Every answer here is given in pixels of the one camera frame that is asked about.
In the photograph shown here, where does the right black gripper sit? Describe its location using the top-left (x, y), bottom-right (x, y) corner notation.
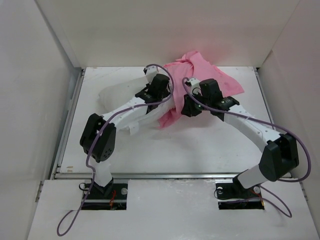
top-left (180, 90), bottom-right (211, 117)

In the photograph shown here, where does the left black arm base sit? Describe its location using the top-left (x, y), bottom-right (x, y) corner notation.
top-left (86, 180), bottom-right (128, 202)

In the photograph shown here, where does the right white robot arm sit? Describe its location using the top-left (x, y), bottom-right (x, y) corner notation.
top-left (181, 77), bottom-right (299, 198)

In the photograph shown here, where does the front aluminium rail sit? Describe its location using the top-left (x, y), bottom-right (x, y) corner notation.
top-left (52, 173), bottom-right (237, 180)

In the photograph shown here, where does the white pillow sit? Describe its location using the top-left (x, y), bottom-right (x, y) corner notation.
top-left (98, 76), bottom-right (175, 135)

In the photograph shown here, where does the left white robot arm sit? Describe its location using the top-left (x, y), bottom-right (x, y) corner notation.
top-left (79, 73), bottom-right (174, 199)

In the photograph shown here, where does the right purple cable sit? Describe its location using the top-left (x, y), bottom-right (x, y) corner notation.
top-left (181, 76), bottom-right (311, 219)

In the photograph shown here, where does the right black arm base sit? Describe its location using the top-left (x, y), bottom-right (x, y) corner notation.
top-left (215, 182), bottom-right (261, 200)

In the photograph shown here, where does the pink pillowcase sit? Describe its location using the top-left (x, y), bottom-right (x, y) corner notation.
top-left (157, 50), bottom-right (245, 130)

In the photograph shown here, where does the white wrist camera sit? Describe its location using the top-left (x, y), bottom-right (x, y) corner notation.
top-left (143, 65), bottom-right (159, 84)
top-left (186, 77), bottom-right (202, 95)

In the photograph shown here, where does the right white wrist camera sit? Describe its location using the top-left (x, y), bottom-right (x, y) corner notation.
top-left (186, 77), bottom-right (202, 95)

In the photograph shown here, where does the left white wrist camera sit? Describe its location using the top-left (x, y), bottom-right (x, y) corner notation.
top-left (143, 65), bottom-right (159, 84)

